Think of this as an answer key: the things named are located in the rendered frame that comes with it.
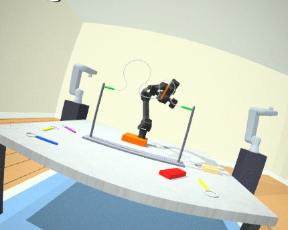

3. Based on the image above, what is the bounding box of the pale yellow flat square block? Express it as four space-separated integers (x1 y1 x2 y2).
201 164 220 175

